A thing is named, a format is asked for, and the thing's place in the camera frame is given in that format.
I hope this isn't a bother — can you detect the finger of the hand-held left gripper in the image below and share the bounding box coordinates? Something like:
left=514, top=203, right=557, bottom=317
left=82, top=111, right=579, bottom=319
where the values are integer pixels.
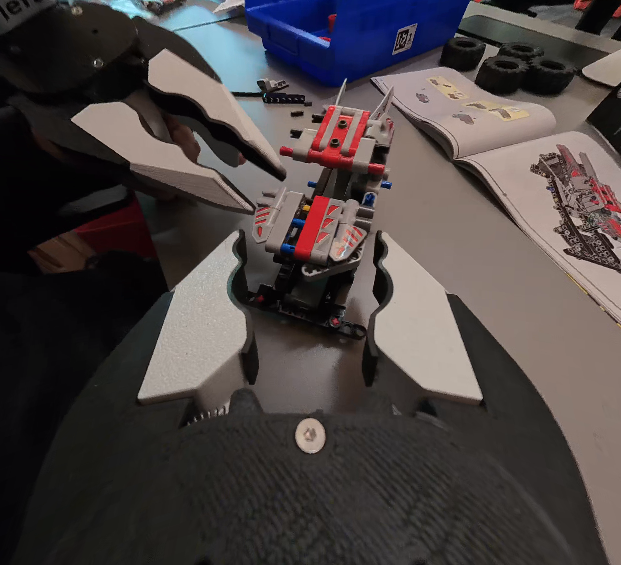
left=145, top=48, right=288, bottom=182
left=71, top=101, right=257, bottom=215

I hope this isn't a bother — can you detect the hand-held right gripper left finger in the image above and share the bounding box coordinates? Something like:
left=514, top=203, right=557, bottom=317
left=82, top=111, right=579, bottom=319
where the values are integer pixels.
left=137, top=230, right=260, bottom=411

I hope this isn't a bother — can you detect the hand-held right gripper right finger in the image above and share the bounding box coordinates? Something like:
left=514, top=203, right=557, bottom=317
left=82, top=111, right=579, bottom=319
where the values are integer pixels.
left=362, top=230, right=484, bottom=414

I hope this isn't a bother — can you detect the toy brick vehicle model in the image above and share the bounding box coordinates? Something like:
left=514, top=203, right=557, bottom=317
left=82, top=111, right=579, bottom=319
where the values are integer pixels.
left=246, top=79, right=396, bottom=340

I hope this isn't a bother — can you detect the grey desk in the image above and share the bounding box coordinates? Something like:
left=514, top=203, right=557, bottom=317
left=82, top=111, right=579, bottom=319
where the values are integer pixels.
left=146, top=0, right=621, bottom=565

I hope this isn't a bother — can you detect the person's left hand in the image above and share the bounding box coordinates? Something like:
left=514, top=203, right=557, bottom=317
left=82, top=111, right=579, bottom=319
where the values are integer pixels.
left=162, top=113, right=202, bottom=164

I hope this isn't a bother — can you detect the red plastic object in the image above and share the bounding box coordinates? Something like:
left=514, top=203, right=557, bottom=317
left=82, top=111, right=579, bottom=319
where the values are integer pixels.
left=75, top=196, right=158, bottom=260

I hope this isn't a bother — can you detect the black rod with beam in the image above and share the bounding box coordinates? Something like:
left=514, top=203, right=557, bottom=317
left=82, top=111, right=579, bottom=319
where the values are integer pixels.
left=232, top=90, right=312, bottom=106

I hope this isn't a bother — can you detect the blue bin with printed tag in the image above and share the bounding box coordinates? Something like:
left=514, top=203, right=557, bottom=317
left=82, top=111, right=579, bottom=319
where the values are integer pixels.
left=244, top=0, right=496, bottom=88

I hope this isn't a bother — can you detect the open instruction booklet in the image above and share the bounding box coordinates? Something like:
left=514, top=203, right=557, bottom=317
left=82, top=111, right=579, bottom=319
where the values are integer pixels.
left=371, top=66, right=621, bottom=323

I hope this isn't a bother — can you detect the black toy tyre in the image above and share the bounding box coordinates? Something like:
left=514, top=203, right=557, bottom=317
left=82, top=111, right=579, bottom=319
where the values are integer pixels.
left=500, top=42, right=544, bottom=63
left=526, top=58, right=577, bottom=95
left=475, top=57, right=529, bottom=95
left=441, top=36, right=486, bottom=72

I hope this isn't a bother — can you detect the white flat pad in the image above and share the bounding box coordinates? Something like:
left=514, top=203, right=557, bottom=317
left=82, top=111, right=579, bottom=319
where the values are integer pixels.
left=582, top=51, right=621, bottom=88

